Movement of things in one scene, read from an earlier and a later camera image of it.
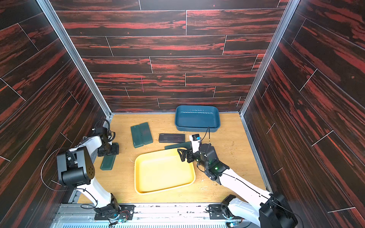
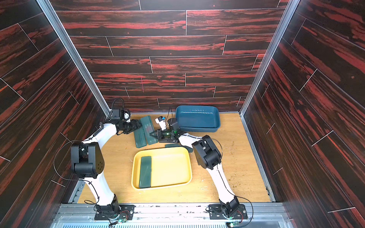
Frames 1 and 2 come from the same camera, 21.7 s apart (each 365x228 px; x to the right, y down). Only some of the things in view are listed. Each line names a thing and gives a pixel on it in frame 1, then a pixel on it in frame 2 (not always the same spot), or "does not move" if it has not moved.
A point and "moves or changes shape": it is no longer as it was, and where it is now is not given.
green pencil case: x=108 y=162 → x=145 y=172
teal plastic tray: x=197 y=118 does not move
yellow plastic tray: x=158 y=170 does not move
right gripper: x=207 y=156 → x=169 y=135
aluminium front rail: x=175 y=215 does not move
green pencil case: x=146 y=133 moves or changes shape
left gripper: x=115 y=150 → x=134 y=124
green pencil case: x=187 y=145 does not move
